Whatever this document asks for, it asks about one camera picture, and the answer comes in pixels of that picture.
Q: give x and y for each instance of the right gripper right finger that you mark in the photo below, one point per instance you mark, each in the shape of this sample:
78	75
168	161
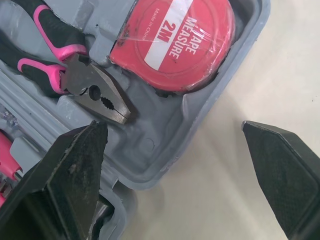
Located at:
285	170

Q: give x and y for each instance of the grey plastic tool case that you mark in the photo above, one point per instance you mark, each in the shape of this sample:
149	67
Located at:
155	130

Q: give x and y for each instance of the pink and black pliers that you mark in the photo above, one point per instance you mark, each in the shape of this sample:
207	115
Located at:
75	70

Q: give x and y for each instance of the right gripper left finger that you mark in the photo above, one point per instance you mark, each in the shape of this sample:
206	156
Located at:
62	180

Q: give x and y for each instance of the red tape measure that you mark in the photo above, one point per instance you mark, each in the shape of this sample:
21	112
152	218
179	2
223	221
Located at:
175	47

